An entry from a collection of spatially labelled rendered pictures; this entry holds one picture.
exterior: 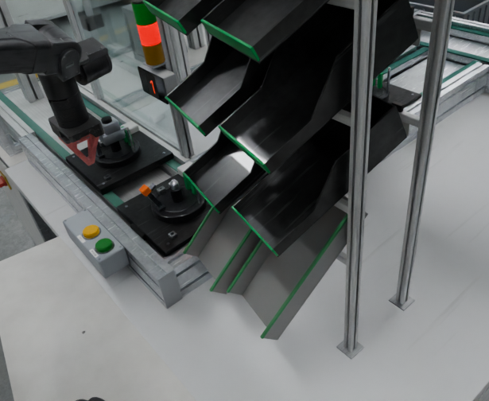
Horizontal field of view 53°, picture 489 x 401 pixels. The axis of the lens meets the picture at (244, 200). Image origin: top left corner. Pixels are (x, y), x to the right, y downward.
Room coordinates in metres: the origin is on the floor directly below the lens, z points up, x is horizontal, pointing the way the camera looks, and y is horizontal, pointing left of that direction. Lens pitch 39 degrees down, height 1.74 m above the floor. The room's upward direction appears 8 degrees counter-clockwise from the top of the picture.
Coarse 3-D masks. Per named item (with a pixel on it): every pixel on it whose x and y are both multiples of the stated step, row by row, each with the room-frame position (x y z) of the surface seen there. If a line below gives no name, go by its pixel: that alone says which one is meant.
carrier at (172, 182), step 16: (176, 176) 1.11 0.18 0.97; (160, 192) 1.00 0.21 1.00; (176, 192) 0.96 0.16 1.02; (192, 192) 0.99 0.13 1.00; (128, 208) 0.99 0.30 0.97; (144, 208) 0.98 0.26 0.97; (160, 208) 0.94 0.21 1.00; (176, 208) 0.94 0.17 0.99; (192, 208) 0.93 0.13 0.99; (208, 208) 0.95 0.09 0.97; (144, 224) 0.92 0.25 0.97; (160, 224) 0.91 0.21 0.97; (176, 224) 0.90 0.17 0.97; (192, 224) 0.89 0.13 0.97; (160, 240) 0.85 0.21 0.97; (176, 240) 0.85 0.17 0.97
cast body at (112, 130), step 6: (102, 120) 1.25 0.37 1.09; (108, 120) 1.25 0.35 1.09; (114, 120) 1.26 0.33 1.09; (108, 126) 1.24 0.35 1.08; (114, 126) 1.25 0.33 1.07; (108, 132) 1.23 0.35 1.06; (114, 132) 1.25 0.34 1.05; (120, 132) 1.25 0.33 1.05; (102, 138) 1.23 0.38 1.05; (108, 138) 1.23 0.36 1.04; (114, 138) 1.24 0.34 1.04; (120, 138) 1.25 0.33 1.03; (108, 144) 1.23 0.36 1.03
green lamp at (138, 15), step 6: (132, 6) 1.20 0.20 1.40; (138, 6) 1.18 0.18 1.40; (144, 6) 1.18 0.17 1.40; (138, 12) 1.18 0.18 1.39; (144, 12) 1.18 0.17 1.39; (150, 12) 1.19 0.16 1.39; (138, 18) 1.18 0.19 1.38; (144, 18) 1.18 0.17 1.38; (150, 18) 1.18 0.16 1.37; (156, 18) 1.20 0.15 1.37; (138, 24) 1.19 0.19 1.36; (144, 24) 1.18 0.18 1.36; (150, 24) 1.18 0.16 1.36
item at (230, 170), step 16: (224, 144) 0.81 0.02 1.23; (208, 160) 0.79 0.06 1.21; (224, 160) 0.78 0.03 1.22; (240, 160) 0.76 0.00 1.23; (192, 176) 0.78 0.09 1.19; (208, 176) 0.76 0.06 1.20; (224, 176) 0.74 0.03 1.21; (240, 176) 0.72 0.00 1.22; (256, 176) 0.69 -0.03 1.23; (208, 192) 0.72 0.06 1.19; (224, 192) 0.70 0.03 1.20; (240, 192) 0.68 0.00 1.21; (224, 208) 0.66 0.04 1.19
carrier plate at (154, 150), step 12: (144, 144) 1.30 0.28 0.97; (156, 144) 1.29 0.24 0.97; (72, 156) 1.29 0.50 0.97; (144, 156) 1.23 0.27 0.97; (156, 156) 1.22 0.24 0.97; (168, 156) 1.22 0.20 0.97; (84, 168) 1.21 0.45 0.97; (96, 168) 1.20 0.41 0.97; (120, 168) 1.19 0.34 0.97; (132, 168) 1.18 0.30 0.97; (144, 168) 1.17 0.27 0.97; (96, 180) 1.14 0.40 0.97; (120, 180) 1.13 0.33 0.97; (108, 192) 1.10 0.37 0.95
